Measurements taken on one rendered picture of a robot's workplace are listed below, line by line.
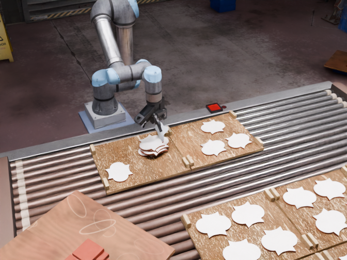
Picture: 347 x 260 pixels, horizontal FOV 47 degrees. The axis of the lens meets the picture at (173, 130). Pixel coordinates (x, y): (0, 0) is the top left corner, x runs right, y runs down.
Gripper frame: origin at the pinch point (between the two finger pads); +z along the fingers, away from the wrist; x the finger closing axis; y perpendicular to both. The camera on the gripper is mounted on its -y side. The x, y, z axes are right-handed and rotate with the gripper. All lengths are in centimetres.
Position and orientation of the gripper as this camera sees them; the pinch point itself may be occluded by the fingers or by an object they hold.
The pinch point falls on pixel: (151, 135)
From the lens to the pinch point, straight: 193.2
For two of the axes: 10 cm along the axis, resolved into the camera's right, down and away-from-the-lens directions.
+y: 7.2, -4.1, 5.6
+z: 0.0, 8.1, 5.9
